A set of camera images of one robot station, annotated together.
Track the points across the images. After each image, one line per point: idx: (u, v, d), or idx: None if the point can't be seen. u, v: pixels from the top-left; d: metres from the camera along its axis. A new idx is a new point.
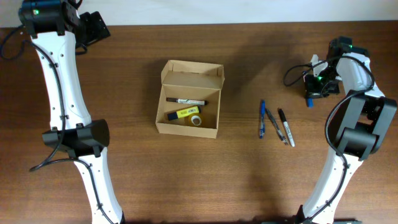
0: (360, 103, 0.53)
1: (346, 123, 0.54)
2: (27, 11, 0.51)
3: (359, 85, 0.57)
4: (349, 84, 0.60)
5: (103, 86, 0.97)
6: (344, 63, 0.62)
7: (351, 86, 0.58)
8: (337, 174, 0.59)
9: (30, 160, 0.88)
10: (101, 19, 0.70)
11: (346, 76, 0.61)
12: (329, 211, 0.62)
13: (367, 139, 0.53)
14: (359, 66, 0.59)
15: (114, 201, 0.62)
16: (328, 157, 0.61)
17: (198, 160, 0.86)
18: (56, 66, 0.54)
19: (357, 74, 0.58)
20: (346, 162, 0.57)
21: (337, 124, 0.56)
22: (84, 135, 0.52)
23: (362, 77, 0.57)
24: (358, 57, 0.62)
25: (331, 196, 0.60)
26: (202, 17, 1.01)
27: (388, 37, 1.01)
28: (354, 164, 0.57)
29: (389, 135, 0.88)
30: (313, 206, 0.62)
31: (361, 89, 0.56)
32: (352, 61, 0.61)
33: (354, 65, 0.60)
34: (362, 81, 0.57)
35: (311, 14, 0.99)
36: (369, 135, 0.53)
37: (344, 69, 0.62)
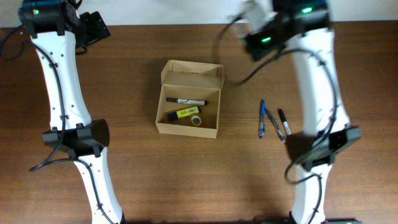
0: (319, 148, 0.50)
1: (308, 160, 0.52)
2: (27, 10, 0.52)
3: (321, 114, 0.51)
4: (307, 99, 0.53)
5: (102, 86, 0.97)
6: (301, 60, 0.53)
7: (310, 111, 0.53)
8: (312, 186, 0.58)
9: (30, 160, 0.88)
10: (101, 19, 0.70)
11: (304, 82, 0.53)
12: (319, 218, 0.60)
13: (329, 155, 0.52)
14: (318, 66, 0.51)
15: (114, 201, 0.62)
16: (296, 172, 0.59)
17: (198, 160, 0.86)
18: (56, 66, 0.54)
19: (317, 90, 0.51)
20: (318, 173, 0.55)
21: (299, 158, 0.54)
22: (84, 135, 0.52)
23: (321, 92, 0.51)
24: (316, 43, 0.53)
25: (315, 203, 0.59)
26: (202, 17, 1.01)
27: (388, 36, 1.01)
28: (324, 170, 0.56)
29: (389, 135, 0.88)
30: (304, 214, 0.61)
31: (323, 121, 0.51)
32: (309, 55, 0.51)
33: (313, 69, 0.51)
34: (323, 102, 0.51)
35: None
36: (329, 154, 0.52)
37: (301, 68, 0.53)
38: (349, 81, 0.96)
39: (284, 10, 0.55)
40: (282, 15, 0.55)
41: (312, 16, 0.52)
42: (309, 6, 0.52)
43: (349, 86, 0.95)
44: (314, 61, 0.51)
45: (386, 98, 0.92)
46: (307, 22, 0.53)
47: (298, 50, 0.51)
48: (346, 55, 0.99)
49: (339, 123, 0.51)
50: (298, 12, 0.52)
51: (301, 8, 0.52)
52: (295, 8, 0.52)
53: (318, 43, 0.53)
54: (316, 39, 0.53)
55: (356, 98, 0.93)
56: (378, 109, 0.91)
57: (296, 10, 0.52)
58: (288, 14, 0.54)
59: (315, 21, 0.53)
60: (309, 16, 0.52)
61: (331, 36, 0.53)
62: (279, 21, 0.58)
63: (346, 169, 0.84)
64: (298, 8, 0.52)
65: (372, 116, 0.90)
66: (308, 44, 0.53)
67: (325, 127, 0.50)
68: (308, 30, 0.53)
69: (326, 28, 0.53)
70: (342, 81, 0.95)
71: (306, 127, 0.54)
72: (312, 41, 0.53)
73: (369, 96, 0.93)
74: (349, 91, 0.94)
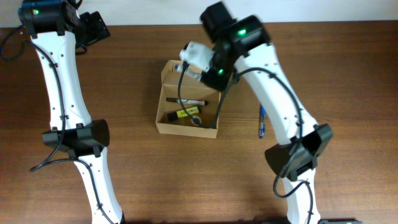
0: (299, 154, 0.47)
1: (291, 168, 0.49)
2: (27, 11, 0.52)
3: (289, 123, 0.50)
4: (271, 111, 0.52)
5: (102, 86, 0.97)
6: (252, 78, 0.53)
7: (278, 123, 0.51)
8: (303, 191, 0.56)
9: (30, 160, 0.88)
10: (101, 19, 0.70)
11: (262, 96, 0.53)
12: (314, 219, 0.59)
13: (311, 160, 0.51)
14: (270, 79, 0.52)
15: (114, 201, 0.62)
16: (285, 183, 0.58)
17: (198, 160, 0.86)
18: (56, 66, 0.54)
19: (277, 102, 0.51)
20: (305, 179, 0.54)
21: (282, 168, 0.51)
22: (84, 135, 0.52)
23: (282, 101, 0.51)
24: (263, 58, 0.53)
25: (308, 206, 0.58)
26: None
27: (388, 36, 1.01)
28: (310, 174, 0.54)
29: (388, 135, 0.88)
30: (300, 220, 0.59)
31: (293, 129, 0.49)
32: (258, 71, 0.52)
33: (267, 84, 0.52)
34: (286, 111, 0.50)
35: (311, 14, 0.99)
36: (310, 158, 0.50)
37: (255, 85, 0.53)
38: (350, 81, 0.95)
39: (221, 37, 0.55)
40: (221, 42, 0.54)
41: (249, 37, 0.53)
42: (241, 28, 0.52)
43: (349, 86, 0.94)
44: (265, 75, 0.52)
45: (386, 98, 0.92)
46: (245, 43, 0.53)
47: (247, 70, 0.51)
48: (346, 54, 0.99)
49: (308, 126, 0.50)
50: (234, 36, 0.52)
51: (237, 31, 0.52)
52: (230, 32, 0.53)
53: (264, 58, 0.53)
54: (258, 56, 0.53)
55: (356, 98, 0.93)
56: (378, 109, 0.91)
57: (232, 33, 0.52)
58: (227, 40, 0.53)
59: (252, 39, 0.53)
60: (245, 37, 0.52)
61: (273, 49, 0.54)
62: (219, 48, 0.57)
63: (346, 170, 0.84)
64: (233, 32, 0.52)
65: (372, 116, 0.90)
66: (252, 63, 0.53)
67: (296, 134, 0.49)
68: (248, 48, 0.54)
69: (265, 42, 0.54)
70: (343, 81, 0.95)
71: (279, 140, 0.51)
72: (256, 59, 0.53)
73: (370, 96, 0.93)
74: (349, 91, 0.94)
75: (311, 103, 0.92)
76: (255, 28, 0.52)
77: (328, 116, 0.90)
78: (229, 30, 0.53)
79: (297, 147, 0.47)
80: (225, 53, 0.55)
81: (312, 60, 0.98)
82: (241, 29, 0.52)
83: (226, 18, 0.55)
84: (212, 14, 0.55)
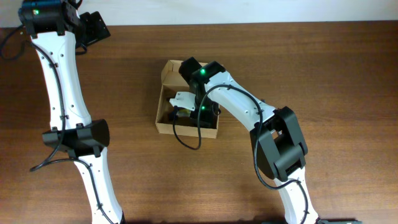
0: (268, 137, 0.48)
1: (272, 158, 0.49)
2: (27, 11, 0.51)
3: (251, 114, 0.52)
4: (237, 114, 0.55)
5: (102, 86, 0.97)
6: (215, 93, 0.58)
7: (245, 122, 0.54)
8: (297, 190, 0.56)
9: (30, 160, 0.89)
10: (101, 19, 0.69)
11: (227, 106, 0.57)
12: (311, 218, 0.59)
13: (294, 152, 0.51)
14: (228, 89, 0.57)
15: (114, 201, 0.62)
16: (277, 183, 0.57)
17: (198, 160, 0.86)
18: (56, 66, 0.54)
19: (237, 102, 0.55)
20: (296, 178, 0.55)
21: (263, 162, 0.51)
22: (84, 135, 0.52)
23: (241, 102, 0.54)
24: (221, 78, 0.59)
25: (304, 205, 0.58)
26: (202, 17, 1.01)
27: (388, 37, 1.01)
28: (301, 173, 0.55)
29: (388, 135, 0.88)
30: (297, 219, 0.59)
31: (254, 117, 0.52)
32: (218, 88, 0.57)
33: (226, 93, 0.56)
34: (246, 107, 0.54)
35: (310, 14, 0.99)
36: (290, 148, 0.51)
37: (219, 99, 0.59)
38: (350, 81, 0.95)
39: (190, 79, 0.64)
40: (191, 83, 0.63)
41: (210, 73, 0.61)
42: (201, 68, 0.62)
43: (349, 86, 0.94)
44: (224, 89, 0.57)
45: (386, 98, 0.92)
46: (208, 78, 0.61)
47: (208, 91, 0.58)
48: (346, 55, 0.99)
49: (270, 111, 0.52)
50: (197, 76, 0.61)
51: (198, 72, 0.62)
52: (194, 74, 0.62)
53: (223, 79, 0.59)
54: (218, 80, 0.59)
55: (356, 98, 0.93)
56: (378, 109, 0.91)
57: (197, 74, 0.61)
58: (194, 80, 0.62)
59: (214, 74, 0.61)
60: (207, 73, 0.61)
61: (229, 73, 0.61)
62: (193, 89, 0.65)
63: (346, 169, 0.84)
64: (197, 74, 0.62)
65: (372, 116, 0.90)
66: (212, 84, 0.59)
67: (257, 119, 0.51)
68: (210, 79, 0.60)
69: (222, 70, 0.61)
70: (343, 81, 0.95)
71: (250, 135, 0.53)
72: (214, 80, 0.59)
73: (369, 96, 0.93)
74: (349, 91, 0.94)
75: (311, 102, 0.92)
76: (212, 66, 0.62)
77: (329, 116, 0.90)
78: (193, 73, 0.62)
79: (263, 130, 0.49)
80: (198, 91, 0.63)
81: (313, 60, 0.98)
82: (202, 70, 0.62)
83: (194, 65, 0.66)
84: (182, 65, 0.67)
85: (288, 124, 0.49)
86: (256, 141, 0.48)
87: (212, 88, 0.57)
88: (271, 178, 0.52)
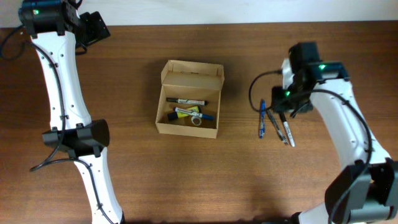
0: (368, 178, 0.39)
1: (358, 187, 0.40)
2: (27, 11, 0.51)
3: (359, 135, 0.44)
4: (335, 132, 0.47)
5: (102, 86, 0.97)
6: (324, 102, 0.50)
7: (341, 144, 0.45)
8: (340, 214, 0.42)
9: (30, 160, 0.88)
10: (101, 19, 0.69)
11: (331, 119, 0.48)
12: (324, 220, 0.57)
13: (380, 213, 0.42)
14: (342, 106, 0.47)
15: (114, 201, 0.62)
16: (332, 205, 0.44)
17: (198, 160, 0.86)
18: (56, 66, 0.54)
19: (348, 121, 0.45)
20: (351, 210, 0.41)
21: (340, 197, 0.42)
22: (84, 135, 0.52)
23: (352, 129, 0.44)
24: (337, 88, 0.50)
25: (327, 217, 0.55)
26: (202, 17, 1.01)
27: (388, 37, 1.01)
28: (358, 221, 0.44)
29: (390, 135, 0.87)
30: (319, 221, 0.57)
31: (359, 152, 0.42)
32: (331, 96, 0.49)
33: (336, 109, 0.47)
34: (356, 137, 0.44)
35: (311, 14, 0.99)
36: (388, 159, 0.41)
37: (324, 109, 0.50)
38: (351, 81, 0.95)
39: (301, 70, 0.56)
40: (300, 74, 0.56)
41: (328, 73, 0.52)
42: (323, 65, 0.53)
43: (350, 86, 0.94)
44: (337, 101, 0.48)
45: (387, 98, 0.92)
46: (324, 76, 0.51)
47: (319, 90, 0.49)
48: (346, 55, 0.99)
49: (377, 155, 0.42)
50: (314, 69, 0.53)
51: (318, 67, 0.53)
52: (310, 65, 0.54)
53: (339, 86, 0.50)
54: (336, 85, 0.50)
55: (356, 98, 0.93)
56: (379, 109, 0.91)
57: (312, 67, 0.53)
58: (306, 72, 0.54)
59: (331, 76, 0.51)
60: (324, 70, 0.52)
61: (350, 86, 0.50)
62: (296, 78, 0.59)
63: None
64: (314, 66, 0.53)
65: (373, 116, 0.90)
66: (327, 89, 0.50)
67: (362, 155, 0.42)
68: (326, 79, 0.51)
69: (344, 78, 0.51)
70: None
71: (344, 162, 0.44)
72: (332, 88, 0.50)
73: (369, 96, 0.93)
74: None
75: None
76: (335, 68, 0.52)
77: None
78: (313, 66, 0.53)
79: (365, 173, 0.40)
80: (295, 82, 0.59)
81: None
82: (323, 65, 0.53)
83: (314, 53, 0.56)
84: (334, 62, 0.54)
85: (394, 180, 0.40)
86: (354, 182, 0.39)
87: (325, 92, 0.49)
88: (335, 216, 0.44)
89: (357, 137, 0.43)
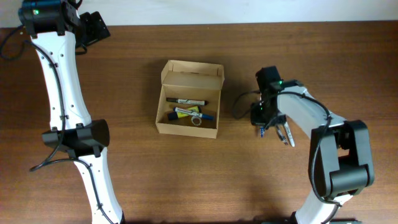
0: (333, 138, 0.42)
1: (326, 147, 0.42)
2: (27, 11, 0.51)
3: (317, 112, 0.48)
4: (300, 119, 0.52)
5: (102, 86, 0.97)
6: (286, 100, 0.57)
7: (306, 124, 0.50)
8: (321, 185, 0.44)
9: (30, 160, 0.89)
10: (101, 19, 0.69)
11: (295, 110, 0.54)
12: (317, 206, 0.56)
13: (359, 175, 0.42)
14: (301, 99, 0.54)
15: (114, 201, 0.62)
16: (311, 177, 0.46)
17: (198, 160, 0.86)
18: (56, 66, 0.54)
19: (305, 104, 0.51)
20: (330, 178, 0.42)
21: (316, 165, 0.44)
22: (84, 135, 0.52)
23: (312, 109, 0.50)
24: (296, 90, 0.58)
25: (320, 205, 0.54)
26: (202, 17, 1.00)
27: (388, 37, 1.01)
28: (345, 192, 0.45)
29: (390, 134, 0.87)
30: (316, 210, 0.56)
31: (321, 121, 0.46)
32: (291, 96, 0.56)
33: (295, 99, 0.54)
34: (314, 112, 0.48)
35: (311, 13, 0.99)
36: (346, 122, 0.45)
37: (289, 107, 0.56)
38: (350, 81, 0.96)
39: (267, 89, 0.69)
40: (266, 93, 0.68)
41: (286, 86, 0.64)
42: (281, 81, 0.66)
43: (349, 86, 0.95)
44: (296, 98, 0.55)
45: (386, 98, 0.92)
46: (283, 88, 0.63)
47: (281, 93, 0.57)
48: (346, 54, 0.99)
49: (338, 119, 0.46)
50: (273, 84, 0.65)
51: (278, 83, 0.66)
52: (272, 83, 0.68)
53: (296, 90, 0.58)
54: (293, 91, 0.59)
55: (356, 97, 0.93)
56: (379, 109, 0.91)
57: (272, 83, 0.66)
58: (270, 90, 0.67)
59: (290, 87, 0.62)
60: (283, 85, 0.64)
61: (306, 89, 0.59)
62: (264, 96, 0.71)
63: None
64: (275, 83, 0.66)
65: (373, 116, 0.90)
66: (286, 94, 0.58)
67: (324, 122, 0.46)
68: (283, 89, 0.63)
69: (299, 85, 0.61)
70: (343, 81, 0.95)
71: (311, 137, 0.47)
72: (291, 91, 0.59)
73: (369, 96, 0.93)
74: (349, 91, 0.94)
75: None
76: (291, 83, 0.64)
77: None
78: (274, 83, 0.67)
79: (328, 132, 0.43)
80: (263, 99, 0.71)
81: (312, 60, 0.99)
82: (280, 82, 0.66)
83: (275, 74, 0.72)
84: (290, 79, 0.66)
85: (357, 138, 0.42)
86: (319, 141, 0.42)
87: (285, 93, 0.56)
88: (319, 190, 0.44)
89: (314, 112, 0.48)
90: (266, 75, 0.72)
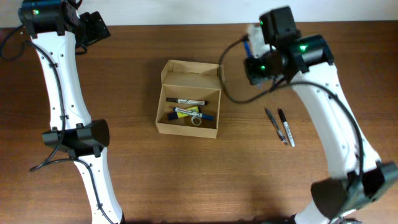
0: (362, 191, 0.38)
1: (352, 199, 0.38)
2: (27, 11, 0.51)
3: (348, 140, 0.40)
4: (324, 134, 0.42)
5: (102, 86, 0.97)
6: (307, 93, 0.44)
7: (330, 145, 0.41)
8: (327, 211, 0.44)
9: (30, 160, 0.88)
10: (101, 19, 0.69)
11: (317, 116, 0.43)
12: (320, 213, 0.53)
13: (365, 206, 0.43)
14: (330, 101, 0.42)
15: (114, 202, 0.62)
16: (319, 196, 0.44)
17: (198, 160, 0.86)
18: (56, 66, 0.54)
19: (337, 123, 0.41)
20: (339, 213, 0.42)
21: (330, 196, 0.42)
22: (84, 135, 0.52)
23: (344, 133, 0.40)
24: (321, 75, 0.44)
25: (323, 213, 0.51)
26: (202, 17, 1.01)
27: (388, 37, 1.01)
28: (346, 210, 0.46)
29: (390, 134, 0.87)
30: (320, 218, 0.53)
31: (351, 158, 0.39)
32: (316, 89, 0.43)
33: (324, 103, 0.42)
34: (346, 140, 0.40)
35: (311, 13, 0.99)
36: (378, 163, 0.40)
37: (309, 102, 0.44)
38: (350, 81, 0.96)
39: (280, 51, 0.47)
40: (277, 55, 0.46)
41: (309, 55, 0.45)
42: (303, 43, 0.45)
43: (349, 86, 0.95)
44: (323, 94, 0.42)
45: (386, 98, 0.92)
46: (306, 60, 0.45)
47: (303, 83, 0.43)
48: (346, 54, 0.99)
49: (370, 160, 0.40)
50: (295, 50, 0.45)
51: (298, 45, 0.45)
52: (289, 45, 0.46)
53: (323, 77, 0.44)
54: (319, 73, 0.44)
55: (356, 98, 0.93)
56: (379, 109, 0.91)
57: (290, 45, 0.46)
58: (285, 55, 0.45)
59: (311, 58, 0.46)
60: (305, 53, 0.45)
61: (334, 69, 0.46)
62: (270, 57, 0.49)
63: None
64: (292, 44, 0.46)
65: (373, 116, 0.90)
66: (311, 79, 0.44)
67: (356, 165, 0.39)
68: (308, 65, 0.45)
69: (328, 61, 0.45)
70: (343, 82, 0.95)
71: (334, 167, 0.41)
72: (317, 76, 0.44)
73: (369, 96, 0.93)
74: (349, 91, 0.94)
75: None
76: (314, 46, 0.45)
77: None
78: (293, 46, 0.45)
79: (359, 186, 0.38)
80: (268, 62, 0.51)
81: None
82: (303, 46, 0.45)
83: (289, 22, 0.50)
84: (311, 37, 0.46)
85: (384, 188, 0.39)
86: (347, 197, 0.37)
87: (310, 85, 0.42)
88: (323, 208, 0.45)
89: (348, 140, 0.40)
90: (278, 28, 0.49)
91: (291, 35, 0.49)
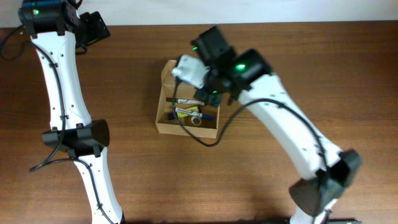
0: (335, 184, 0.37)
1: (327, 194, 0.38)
2: (28, 11, 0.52)
3: (306, 142, 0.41)
4: (285, 140, 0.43)
5: (102, 86, 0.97)
6: (257, 107, 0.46)
7: (293, 152, 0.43)
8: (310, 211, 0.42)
9: (30, 160, 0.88)
10: (101, 19, 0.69)
11: (273, 125, 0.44)
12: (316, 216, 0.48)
13: None
14: (279, 110, 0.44)
15: (114, 202, 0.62)
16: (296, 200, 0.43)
17: (198, 160, 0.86)
18: (56, 66, 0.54)
19: (291, 128, 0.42)
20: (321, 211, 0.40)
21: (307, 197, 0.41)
22: (84, 135, 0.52)
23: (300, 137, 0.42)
24: (267, 87, 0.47)
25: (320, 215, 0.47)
26: (202, 17, 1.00)
27: (388, 37, 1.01)
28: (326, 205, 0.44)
29: (390, 134, 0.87)
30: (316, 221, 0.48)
31: (316, 158, 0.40)
32: (263, 104, 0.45)
33: (275, 114, 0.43)
34: (305, 143, 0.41)
35: (311, 14, 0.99)
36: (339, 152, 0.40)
37: (262, 116, 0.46)
38: (350, 81, 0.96)
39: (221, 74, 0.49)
40: (221, 79, 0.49)
41: (250, 71, 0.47)
42: (241, 62, 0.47)
43: (349, 86, 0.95)
44: (272, 106, 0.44)
45: (386, 98, 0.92)
46: (247, 77, 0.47)
47: (250, 103, 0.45)
48: (346, 55, 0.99)
49: (332, 153, 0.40)
50: (232, 73, 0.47)
51: (234, 65, 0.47)
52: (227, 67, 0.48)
53: (268, 89, 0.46)
54: (262, 87, 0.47)
55: (356, 98, 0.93)
56: (379, 110, 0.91)
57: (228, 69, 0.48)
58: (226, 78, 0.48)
59: (254, 75, 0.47)
60: (245, 71, 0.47)
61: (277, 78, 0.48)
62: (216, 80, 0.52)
63: None
64: (230, 66, 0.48)
65: (373, 116, 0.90)
66: (256, 96, 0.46)
67: (321, 162, 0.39)
68: (250, 83, 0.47)
69: (267, 73, 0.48)
70: (343, 82, 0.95)
71: (303, 172, 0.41)
72: (260, 93, 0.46)
73: (369, 96, 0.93)
74: (349, 91, 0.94)
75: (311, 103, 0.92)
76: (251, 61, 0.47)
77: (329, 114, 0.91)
78: (232, 67, 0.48)
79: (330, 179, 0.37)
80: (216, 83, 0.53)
81: (311, 61, 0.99)
82: (240, 65, 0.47)
83: (222, 42, 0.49)
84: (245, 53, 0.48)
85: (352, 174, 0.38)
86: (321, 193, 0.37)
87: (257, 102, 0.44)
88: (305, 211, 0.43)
89: (308, 142, 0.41)
90: (211, 51, 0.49)
91: (226, 53, 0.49)
